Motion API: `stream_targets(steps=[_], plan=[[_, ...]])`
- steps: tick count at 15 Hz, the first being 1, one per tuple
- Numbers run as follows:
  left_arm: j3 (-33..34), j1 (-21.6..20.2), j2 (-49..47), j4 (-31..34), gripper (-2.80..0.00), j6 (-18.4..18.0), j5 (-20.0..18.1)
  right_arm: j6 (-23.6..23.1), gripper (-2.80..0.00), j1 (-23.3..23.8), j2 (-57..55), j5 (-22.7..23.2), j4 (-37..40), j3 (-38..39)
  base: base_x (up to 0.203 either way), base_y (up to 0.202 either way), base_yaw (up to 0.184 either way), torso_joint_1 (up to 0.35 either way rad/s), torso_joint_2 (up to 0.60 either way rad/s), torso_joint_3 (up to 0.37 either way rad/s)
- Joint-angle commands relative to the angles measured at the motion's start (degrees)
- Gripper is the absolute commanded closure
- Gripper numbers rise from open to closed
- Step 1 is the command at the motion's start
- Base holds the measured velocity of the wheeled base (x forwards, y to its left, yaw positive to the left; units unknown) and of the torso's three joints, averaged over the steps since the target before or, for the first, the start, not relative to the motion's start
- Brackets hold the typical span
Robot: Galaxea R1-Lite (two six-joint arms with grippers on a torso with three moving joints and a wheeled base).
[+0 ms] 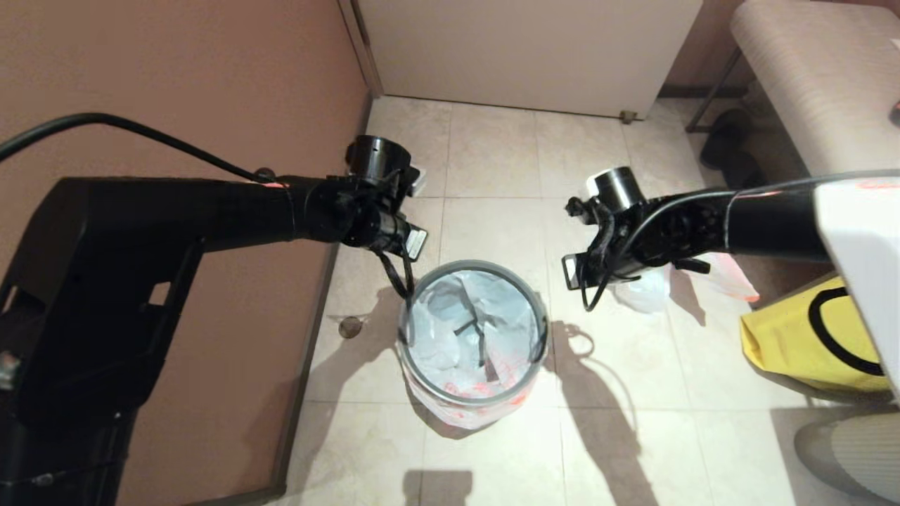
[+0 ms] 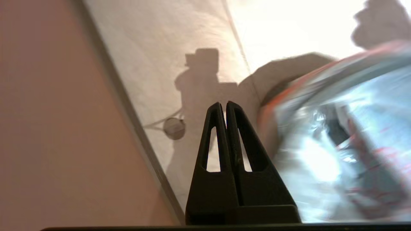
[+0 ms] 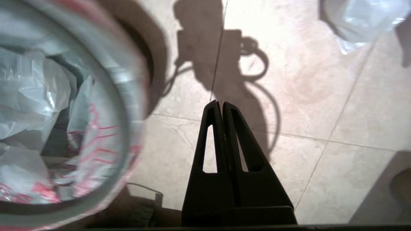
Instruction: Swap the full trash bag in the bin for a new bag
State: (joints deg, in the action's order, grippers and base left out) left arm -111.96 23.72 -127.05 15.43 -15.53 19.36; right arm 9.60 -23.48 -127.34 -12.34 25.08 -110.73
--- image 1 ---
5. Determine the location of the grey bin retaining ring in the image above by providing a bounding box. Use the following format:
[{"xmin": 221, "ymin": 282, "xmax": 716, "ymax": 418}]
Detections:
[{"xmin": 399, "ymin": 259, "xmax": 549, "ymax": 408}]

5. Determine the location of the new white red-print plastic bag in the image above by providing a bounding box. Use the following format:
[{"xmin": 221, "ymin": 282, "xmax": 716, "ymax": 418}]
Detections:
[{"xmin": 399, "ymin": 267, "xmax": 549, "ymax": 431}]

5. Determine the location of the used white red-print trash bag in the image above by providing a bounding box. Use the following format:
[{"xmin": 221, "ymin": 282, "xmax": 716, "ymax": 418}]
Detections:
[{"xmin": 613, "ymin": 253, "xmax": 761, "ymax": 315}]

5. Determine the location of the yellow fabric bag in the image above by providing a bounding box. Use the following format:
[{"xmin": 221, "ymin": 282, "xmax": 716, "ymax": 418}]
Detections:
[{"xmin": 740, "ymin": 275, "xmax": 894, "ymax": 393}]

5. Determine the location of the grey metal bench leg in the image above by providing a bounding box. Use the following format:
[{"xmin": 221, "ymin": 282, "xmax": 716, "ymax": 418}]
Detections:
[{"xmin": 686, "ymin": 51, "xmax": 740, "ymax": 134}]

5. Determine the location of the white door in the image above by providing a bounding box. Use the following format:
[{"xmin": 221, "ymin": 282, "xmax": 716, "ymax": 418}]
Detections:
[{"xmin": 355, "ymin": 0, "xmax": 704, "ymax": 120}]

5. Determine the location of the beige wood-grain bench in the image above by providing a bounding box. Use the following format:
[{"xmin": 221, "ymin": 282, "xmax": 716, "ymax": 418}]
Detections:
[{"xmin": 731, "ymin": 0, "xmax": 900, "ymax": 178}]

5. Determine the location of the grey round cushion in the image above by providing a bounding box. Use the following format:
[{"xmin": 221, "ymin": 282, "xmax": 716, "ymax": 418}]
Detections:
[{"xmin": 795, "ymin": 413, "xmax": 900, "ymax": 503}]

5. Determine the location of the beige door frame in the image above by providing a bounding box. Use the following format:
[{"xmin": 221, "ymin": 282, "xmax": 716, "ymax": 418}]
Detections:
[{"xmin": 339, "ymin": 0, "xmax": 386, "ymax": 99}]

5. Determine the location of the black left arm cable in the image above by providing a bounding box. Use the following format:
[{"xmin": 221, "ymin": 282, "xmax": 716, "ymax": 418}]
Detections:
[{"xmin": 0, "ymin": 112, "xmax": 417, "ymax": 304}]

